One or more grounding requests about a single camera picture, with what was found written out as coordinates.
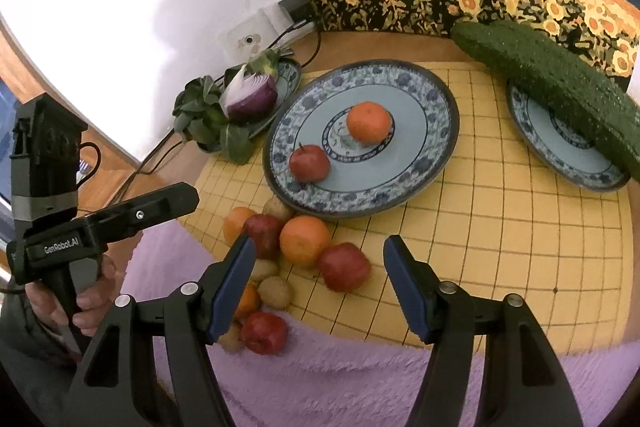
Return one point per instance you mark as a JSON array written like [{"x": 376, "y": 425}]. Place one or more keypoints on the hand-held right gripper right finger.
[{"x": 405, "y": 287}]

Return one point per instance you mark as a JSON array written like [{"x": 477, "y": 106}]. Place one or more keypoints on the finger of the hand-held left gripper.
[{"x": 160, "y": 204}]

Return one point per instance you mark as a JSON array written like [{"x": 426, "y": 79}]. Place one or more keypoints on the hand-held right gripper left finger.
[{"x": 235, "y": 287}]

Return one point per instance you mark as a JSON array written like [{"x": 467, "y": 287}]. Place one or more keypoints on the orange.
[
  {"x": 248, "y": 302},
  {"x": 304, "y": 241},
  {"x": 369, "y": 123},
  {"x": 235, "y": 223}
]

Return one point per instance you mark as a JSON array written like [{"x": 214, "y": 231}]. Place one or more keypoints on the brown kiwi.
[
  {"x": 277, "y": 209},
  {"x": 276, "y": 292},
  {"x": 265, "y": 268},
  {"x": 231, "y": 339}
]

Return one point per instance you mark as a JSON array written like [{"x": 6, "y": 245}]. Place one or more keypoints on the red apple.
[
  {"x": 264, "y": 234},
  {"x": 345, "y": 267},
  {"x": 310, "y": 164},
  {"x": 263, "y": 332}
]

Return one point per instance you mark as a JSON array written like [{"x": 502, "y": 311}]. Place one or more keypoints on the large blue patterned plate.
[{"x": 425, "y": 127}]

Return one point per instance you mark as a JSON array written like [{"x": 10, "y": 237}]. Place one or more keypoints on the person's left forearm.
[{"x": 30, "y": 347}]

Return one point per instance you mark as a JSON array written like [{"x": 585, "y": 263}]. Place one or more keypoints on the person's left hand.
[{"x": 90, "y": 307}]

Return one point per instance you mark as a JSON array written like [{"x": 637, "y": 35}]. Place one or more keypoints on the yellow grid mat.
[{"x": 500, "y": 257}]

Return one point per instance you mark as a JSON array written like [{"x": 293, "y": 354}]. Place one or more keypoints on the green leafy vegetable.
[{"x": 200, "y": 112}]

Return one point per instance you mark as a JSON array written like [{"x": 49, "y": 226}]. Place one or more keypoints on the purple fluffy blanket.
[{"x": 350, "y": 382}]

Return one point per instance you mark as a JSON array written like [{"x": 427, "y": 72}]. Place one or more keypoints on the halved red onion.
[{"x": 250, "y": 99}]

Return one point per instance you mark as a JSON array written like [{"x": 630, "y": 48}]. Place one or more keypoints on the small green vegetable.
[{"x": 265, "y": 59}]

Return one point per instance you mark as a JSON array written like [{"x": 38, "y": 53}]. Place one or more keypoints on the small blue patterned plate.
[{"x": 289, "y": 79}]

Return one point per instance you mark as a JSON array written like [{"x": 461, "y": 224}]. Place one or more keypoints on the black charger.
[{"x": 295, "y": 9}]

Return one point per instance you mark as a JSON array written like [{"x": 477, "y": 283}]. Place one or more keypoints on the green cucumber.
[{"x": 550, "y": 82}]

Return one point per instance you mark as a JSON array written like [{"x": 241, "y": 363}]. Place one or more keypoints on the white wall socket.
[{"x": 245, "y": 39}]

